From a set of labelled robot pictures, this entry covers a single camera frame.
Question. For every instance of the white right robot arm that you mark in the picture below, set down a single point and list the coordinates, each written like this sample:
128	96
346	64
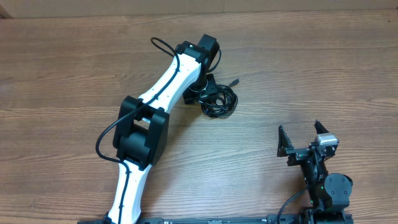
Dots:
329	192

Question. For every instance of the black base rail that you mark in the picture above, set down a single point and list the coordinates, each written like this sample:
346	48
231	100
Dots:
270	219

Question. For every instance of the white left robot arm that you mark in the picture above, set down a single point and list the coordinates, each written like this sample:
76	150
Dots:
142	127

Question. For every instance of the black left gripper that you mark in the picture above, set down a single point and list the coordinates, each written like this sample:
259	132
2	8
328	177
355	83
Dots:
193	97

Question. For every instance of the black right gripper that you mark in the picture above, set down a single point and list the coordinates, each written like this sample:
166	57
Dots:
304	152

